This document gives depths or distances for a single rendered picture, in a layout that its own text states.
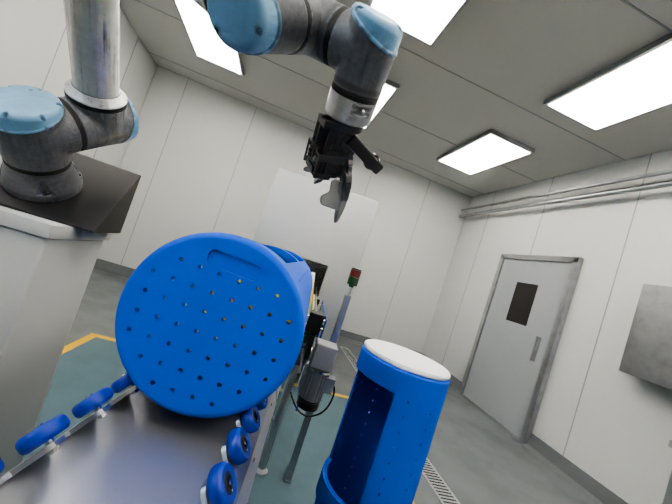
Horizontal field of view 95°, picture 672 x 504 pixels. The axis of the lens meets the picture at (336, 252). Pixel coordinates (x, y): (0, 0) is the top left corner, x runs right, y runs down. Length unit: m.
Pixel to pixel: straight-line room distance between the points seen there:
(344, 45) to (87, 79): 0.78
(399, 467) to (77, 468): 0.75
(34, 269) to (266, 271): 0.81
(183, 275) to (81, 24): 0.76
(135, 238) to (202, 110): 2.38
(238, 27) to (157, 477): 0.58
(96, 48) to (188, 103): 5.06
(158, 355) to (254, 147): 5.36
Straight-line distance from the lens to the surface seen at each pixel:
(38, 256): 1.17
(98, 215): 1.23
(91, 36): 1.12
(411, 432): 0.99
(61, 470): 0.52
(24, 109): 1.16
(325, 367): 1.57
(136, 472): 0.52
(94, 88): 1.18
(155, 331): 0.55
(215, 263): 0.51
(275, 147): 5.79
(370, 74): 0.58
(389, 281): 5.98
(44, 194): 1.28
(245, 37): 0.51
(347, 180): 0.65
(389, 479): 1.04
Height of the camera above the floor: 1.24
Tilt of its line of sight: 2 degrees up
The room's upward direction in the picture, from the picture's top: 18 degrees clockwise
